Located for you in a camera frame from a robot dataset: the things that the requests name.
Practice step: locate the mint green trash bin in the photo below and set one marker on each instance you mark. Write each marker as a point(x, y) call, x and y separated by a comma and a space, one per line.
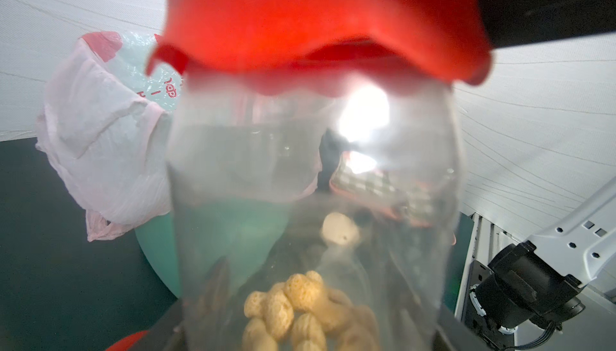
point(157, 241)

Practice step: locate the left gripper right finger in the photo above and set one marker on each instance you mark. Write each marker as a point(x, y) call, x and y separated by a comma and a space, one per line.
point(453, 335)

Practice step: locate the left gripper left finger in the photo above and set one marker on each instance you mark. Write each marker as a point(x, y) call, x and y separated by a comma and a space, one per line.
point(166, 334)

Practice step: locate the red lid peanut jar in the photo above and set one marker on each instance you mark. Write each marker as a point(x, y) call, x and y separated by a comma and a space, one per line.
point(125, 344)
point(315, 167)

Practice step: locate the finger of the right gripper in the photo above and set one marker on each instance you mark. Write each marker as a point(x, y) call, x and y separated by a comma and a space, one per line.
point(522, 22)

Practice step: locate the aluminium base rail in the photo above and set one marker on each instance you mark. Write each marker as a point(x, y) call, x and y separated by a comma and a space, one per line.
point(486, 240)

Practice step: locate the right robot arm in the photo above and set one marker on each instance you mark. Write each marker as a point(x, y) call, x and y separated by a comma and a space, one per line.
point(540, 139)

